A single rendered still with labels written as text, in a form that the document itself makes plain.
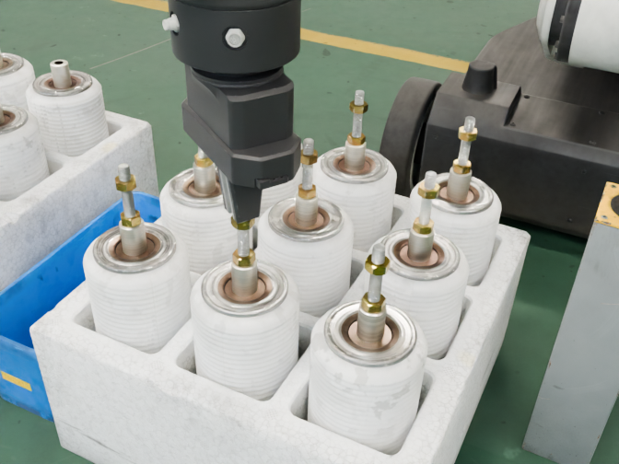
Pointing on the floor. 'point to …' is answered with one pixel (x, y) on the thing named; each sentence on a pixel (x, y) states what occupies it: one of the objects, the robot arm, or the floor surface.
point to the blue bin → (64, 271)
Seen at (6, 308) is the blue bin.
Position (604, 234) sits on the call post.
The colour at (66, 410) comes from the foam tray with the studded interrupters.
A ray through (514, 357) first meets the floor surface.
